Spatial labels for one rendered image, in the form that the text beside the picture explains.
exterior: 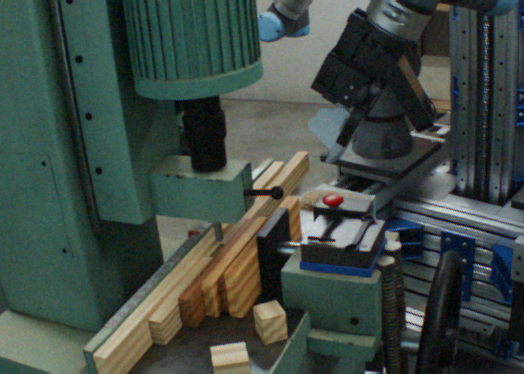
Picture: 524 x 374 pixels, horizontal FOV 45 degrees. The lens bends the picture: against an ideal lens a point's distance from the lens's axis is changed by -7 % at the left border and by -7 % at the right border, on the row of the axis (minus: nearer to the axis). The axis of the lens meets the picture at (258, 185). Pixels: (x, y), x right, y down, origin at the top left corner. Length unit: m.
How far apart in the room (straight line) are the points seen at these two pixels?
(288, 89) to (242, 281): 3.76
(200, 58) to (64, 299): 0.49
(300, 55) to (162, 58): 3.70
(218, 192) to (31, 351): 0.42
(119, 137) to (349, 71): 0.33
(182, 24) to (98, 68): 0.16
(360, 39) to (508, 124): 0.76
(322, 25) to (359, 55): 3.56
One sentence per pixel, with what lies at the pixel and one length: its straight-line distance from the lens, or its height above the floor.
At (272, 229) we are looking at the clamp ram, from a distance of 0.95.
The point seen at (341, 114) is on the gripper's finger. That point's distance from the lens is 0.88.
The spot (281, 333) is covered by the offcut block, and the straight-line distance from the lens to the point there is 0.88.
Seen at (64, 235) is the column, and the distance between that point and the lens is 1.04.
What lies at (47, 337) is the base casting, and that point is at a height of 0.80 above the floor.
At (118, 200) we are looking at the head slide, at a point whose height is 1.04.
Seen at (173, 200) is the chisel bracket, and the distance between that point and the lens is 0.98.
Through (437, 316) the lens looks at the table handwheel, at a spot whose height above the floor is 0.93.
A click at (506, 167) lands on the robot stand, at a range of 1.59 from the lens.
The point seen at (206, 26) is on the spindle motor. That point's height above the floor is 1.29.
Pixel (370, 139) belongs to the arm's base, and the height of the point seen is 0.86.
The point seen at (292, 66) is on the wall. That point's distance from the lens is 4.56.
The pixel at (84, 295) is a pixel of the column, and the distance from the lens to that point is 1.09.
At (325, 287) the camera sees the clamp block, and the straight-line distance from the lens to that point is 0.91.
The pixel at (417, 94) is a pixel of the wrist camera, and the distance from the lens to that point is 0.85.
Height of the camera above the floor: 1.45
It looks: 25 degrees down
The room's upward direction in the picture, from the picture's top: 6 degrees counter-clockwise
